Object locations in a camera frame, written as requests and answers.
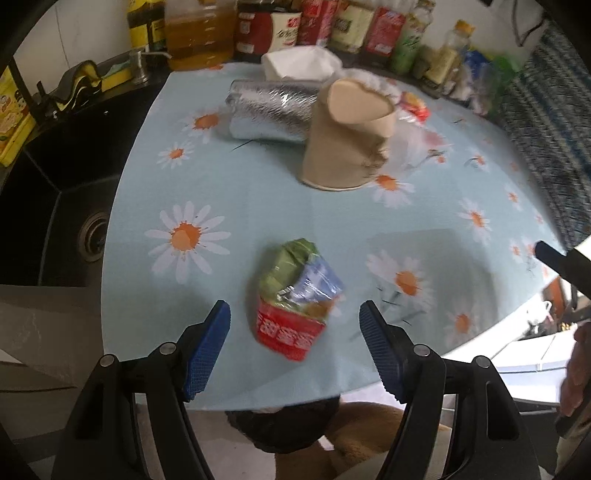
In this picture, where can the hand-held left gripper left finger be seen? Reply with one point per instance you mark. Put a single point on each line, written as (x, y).
(207, 355)

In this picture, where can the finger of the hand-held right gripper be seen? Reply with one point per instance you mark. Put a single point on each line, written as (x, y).
(551, 257)

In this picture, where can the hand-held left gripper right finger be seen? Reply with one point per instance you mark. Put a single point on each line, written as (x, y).
(381, 350)

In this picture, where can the red green snack packet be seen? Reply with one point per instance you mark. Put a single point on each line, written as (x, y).
(286, 332)

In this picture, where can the crushed brown paper cup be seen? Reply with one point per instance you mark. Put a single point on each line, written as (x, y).
(341, 143)

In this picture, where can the silver foil bag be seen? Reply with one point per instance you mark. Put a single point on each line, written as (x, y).
(268, 108)

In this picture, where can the person's right hand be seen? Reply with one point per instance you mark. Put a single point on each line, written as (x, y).
(577, 374)

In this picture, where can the brown soft object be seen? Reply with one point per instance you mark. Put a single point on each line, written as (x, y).
(364, 434)

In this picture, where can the white rounded appliance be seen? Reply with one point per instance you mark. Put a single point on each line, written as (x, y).
(531, 367)

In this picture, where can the blue woven cloth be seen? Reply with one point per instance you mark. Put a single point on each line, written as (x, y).
(549, 120)

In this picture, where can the daisy print table mat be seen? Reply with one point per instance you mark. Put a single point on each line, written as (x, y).
(277, 207)

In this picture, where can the metal sink drain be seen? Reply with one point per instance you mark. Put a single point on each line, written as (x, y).
(92, 235)

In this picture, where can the clear plastic wrapper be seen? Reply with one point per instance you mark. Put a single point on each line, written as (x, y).
(418, 143)

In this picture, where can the green plastic bag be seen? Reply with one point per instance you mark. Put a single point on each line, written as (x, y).
(505, 67)

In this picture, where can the small red packet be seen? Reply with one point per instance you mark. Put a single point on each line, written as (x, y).
(415, 107)

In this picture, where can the blue white packet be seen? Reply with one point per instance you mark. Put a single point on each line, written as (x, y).
(473, 67)

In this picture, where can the black sink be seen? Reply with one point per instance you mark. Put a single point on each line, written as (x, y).
(46, 194)

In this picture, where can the small olive jar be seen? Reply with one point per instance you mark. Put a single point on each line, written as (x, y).
(421, 63)

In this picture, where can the green label bottle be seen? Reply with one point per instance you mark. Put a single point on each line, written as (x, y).
(408, 46)

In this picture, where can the red label amber bottle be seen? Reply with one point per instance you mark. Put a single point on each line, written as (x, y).
(385, 32)

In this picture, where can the yellow green sponge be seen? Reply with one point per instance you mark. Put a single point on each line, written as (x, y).
(115, 76)

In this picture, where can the metal soap pump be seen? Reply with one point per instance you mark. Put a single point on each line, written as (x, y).
(138, 67)

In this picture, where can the cream label clear bottle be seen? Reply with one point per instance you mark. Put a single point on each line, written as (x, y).
(353, 25)

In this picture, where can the cooking oil jug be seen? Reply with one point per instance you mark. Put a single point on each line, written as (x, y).
(198, 41)

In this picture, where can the cream label soy sauce bottle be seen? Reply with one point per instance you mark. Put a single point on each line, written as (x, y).
(270, 32)

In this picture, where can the red label dark bottle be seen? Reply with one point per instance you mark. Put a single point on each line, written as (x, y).
(316, 21)

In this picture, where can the yellow label dark bottle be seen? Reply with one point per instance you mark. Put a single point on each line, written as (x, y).
(145, 27)

